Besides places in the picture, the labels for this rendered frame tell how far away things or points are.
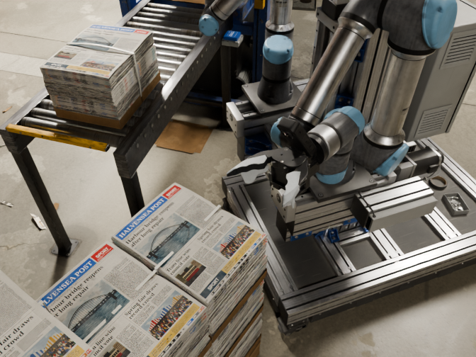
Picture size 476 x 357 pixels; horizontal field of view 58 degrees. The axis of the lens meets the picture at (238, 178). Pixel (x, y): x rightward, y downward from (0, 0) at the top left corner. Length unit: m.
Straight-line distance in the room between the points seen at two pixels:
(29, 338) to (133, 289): 0.36
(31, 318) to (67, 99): 1.01
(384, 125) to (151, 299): 0.78
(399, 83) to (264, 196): 1.21
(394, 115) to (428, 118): 0.54
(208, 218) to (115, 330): 0.42
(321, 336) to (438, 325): 0.54
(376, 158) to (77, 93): 1.08
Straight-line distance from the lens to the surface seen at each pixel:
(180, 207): 1.35
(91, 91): 1.68
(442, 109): 1.78
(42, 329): 0.93
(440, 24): 1.09
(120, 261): 1.26
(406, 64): 1.15
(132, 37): 1.84
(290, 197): 0.81
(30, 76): 3.91
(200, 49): 2.22
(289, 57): 1.72
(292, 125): 0.84
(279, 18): 1.80
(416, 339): 2.17
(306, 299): 1.87
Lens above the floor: 1.83
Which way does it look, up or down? 45 degrees down
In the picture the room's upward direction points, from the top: straight up
